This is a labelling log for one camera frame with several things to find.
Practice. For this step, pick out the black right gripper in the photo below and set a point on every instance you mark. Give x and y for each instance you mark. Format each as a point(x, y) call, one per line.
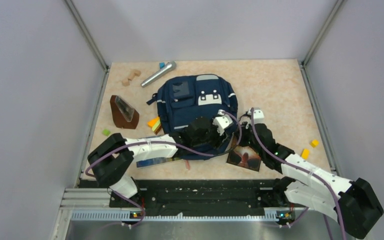
point(244, 131)

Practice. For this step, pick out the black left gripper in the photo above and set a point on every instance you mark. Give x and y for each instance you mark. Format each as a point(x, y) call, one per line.
point(218, 142)

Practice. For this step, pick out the navy blue student backpack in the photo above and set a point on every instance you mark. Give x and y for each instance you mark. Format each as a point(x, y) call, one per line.
point(182, 99)

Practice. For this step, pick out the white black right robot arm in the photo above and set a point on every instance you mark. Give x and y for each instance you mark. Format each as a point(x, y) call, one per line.
point(353, 204)

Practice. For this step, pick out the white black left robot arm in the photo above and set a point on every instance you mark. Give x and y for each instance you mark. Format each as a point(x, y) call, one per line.
point(109, 162)

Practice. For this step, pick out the Three Days To See book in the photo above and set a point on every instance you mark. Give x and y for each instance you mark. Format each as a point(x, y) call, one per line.
point(244, 156)

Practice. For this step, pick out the orange pencils bundle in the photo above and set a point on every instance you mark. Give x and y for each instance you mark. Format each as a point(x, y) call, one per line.
point(187, 165)

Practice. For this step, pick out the stacked colourful toy bricks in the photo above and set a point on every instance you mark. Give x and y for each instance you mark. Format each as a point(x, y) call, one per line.
point(155, 125)

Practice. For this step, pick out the yellow cube near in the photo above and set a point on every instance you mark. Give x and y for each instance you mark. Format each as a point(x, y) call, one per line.
point(305, 153)

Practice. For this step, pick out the yellow cube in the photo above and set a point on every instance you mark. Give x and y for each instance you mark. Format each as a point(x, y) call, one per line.
point(314, 143)
point(305, 153)

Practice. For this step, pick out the yellow cube far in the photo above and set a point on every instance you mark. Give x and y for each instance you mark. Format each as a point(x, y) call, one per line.
point(314, 143)

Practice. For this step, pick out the blue green landscape book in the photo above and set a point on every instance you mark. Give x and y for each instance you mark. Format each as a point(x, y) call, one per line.
point(155, 161)

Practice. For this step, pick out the silver microphone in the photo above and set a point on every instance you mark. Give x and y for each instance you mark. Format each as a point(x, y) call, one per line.
point(168, 67)

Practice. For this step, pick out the brown wooden metronome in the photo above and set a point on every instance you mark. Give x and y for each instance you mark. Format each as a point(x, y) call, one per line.
point(124, 116)

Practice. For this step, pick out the wooden block puzzle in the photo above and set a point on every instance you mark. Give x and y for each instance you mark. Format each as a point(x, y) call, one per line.
point(132, 74)

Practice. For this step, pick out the small green cube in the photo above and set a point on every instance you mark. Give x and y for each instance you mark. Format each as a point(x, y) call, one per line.
point(106, 132)

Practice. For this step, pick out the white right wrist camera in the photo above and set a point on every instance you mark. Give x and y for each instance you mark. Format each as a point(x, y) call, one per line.
point(256, 115)

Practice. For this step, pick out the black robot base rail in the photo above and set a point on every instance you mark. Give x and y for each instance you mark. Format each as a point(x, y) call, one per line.
point(212, 199)

